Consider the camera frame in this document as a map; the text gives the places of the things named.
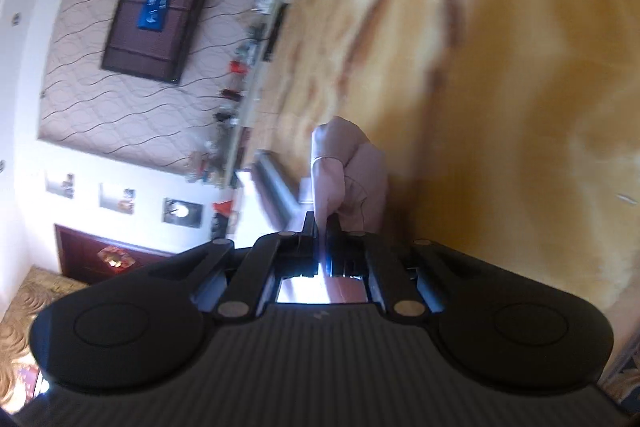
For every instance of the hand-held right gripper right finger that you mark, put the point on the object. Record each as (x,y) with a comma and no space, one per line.
(332,232)

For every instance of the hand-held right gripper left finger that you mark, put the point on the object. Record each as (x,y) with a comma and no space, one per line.
(310,227)

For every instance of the pink short-sleeved shirt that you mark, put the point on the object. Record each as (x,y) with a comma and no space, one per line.
(355,167)

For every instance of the red plastic bag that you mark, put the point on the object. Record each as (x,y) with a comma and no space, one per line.
(222,208)

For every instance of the beige television cabinet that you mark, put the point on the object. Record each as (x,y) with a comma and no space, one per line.
(248,102)

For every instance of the red cup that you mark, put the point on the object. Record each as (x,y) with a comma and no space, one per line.
(239,67)

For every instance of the dark red wooden door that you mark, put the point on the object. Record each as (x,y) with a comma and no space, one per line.
(85,252)

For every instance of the green board with silver frame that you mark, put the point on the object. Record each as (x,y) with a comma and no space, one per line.
(277,187)

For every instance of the grey wall picture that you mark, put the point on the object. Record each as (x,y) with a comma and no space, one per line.
(182,213)

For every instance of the small wall picture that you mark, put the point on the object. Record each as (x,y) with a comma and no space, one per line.
(60,186)
(116,198)

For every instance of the wall-mounted television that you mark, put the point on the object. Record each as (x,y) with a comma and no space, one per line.
(162,9)

